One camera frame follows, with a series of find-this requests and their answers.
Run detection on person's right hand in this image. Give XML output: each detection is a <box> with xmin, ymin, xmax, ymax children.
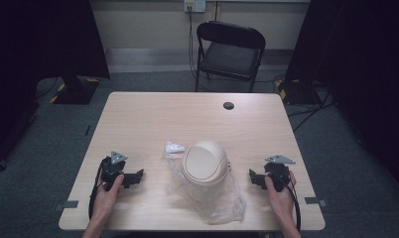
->
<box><xmin>264</xmin><ymin>171</ymin><xmax>298</xmax><ymax>220</ymax></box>

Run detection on grey tape strip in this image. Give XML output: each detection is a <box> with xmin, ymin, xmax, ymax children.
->
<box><xmin>54</xmin><ymin>199</ymin><xmax>80</xmax><ymax>213</ymax></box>
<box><xmin>304</xmin><ymin>196</ymin><xmax>329</xmax><ymax>208</ymax></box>

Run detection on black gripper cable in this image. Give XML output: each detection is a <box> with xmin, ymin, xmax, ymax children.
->
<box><xmin>277</xmin><ymin>173</ymin><xmax>303</xmax><ymax>232</ymax></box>
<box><xmin>87</xmin><ymin>164</ymin><xmax>104</xmax><ymax>220</ymax></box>

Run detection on white wall socket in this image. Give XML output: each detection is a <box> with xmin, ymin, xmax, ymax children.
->
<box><xmin>183</xmin><ymin>0</ymin><xmax>207</xmax><ymax>14</ymax></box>

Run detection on beige swing-lid trash bin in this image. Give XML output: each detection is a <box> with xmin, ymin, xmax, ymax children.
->
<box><xmin>180</xmin><ymin>140</ymin><xmax>230</xmax><ymax>203</ymax></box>

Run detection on black stand base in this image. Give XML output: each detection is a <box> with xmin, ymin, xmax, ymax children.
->
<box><xmin>275</xmin><ymin>78</ymin><xmax>323</xmax><ymax>106</ymax></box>
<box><xmin>50</xmin><ymin>74</ymin><xmax>101</xmax><ymax>106</ymax></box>

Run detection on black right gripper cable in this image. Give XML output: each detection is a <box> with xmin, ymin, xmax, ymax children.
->
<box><xmin>277</xmin><ymin>173</ymin><xmax>303</xmax><ymax>232</ymax></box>

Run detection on clear plastic bag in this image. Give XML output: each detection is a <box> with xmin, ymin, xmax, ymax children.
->
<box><xmin>164</xmin><ymin>151</ymin><xmax>248</xmax><ymax>226</ymax></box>

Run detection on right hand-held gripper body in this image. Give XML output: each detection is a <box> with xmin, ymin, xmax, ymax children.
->
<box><xmin>263</xmin><ymin>154</ymin><xmax>297</xmax><ymax>193</ymax></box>

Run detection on black wall cable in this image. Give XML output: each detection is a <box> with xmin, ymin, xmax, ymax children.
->
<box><xmin>187</xmin><ymin>6</ymin><xmax>200</xmax><ymax>82</ymax></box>

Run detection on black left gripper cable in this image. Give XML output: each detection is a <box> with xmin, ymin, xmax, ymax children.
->
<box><xmin>87</xmin><ymin>164</ymin><xmax>104</xmax><ymax>220</ymax></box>

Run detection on black floor cables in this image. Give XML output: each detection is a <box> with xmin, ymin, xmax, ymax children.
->
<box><xmin>286</xmin><ymin>83</ymin><xmax>337</xmax><ymax>133</ymax></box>

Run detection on black curtain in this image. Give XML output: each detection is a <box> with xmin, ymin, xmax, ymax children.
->
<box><xmin>285</xmin><ymin>0</ymin><xmax>399</xmax><ymax>199</ymax></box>
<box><xmin>0</xmin><ymin>0</ymin><xmax>111</xmax><ymax>173</ymax></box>

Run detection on person's left hand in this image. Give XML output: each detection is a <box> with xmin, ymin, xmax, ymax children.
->
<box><xmin>93</xmin><ymin>174</ymin><xmax>125</xmax><ymax>216</ymax></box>

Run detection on black folding chair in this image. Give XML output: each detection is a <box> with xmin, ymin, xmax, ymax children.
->
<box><xmin>195</xmin><ymin>20</ymin><xmax>267</xmax><ymax>94</ymax></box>

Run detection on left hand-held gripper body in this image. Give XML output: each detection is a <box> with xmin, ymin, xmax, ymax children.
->
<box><xmin>99</xmin><ymin>151</ymin><xmax>131</xmax><ymax>191</ymax></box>

